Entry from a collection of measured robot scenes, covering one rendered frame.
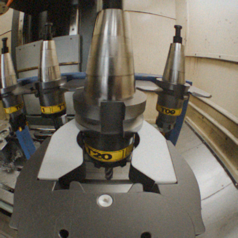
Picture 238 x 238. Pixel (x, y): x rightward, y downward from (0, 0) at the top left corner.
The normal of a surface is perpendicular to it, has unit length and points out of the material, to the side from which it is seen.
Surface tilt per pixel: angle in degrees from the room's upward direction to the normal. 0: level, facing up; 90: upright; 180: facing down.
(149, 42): 90
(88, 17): 90
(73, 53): 90
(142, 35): 90
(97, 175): 0
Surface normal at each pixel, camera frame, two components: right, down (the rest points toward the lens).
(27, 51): 0.04, 0.47
